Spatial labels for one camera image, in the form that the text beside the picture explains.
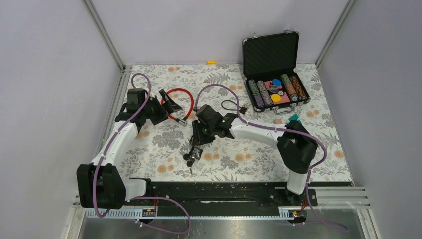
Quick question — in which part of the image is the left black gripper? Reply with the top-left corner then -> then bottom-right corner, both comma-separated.
141,90 -> 182,125

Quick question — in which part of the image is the red cable lock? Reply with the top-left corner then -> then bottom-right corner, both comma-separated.
166,88 -> 194,126

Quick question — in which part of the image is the black padlock with keys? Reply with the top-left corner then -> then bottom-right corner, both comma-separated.
183,146 -> 203,175

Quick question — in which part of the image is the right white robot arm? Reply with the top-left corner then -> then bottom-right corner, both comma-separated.
190,105 -> 318,205

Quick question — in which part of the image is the yellow poker chip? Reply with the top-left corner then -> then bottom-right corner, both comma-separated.
271,94 -> 281,104

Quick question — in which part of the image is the blue poker chip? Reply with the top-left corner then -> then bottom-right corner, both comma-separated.
271,79 -> 281,87

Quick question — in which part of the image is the teal block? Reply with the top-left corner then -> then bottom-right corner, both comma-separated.
288,114 -> 299,121

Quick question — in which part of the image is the black poker chip case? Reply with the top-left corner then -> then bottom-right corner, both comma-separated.
242,31 -> 310,113

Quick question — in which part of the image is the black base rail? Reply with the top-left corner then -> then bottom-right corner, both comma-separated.
122,180 -> 319,219

